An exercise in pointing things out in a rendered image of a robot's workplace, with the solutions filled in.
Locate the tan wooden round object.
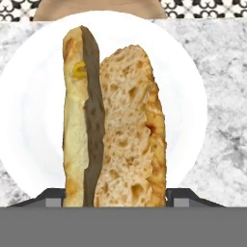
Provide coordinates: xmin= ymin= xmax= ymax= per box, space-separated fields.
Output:
xmin=33 ymin=0 xmax=168 ymax=22

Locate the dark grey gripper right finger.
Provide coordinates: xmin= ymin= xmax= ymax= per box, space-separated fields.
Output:
xmin=165 ymin=187 xmax=225 ymax=208

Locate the tan split bread bun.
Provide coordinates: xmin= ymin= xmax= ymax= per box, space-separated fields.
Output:
xmin=61 ymin=25 xmax=168 ymax=208

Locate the white round plate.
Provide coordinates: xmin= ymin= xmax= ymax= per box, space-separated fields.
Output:
xmin=0 ymin=10 xmax=208 ymax=199

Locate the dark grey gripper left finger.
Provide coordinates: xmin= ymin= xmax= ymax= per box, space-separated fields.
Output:
xmin=8 ymin=187 xmax=67 ymax=208

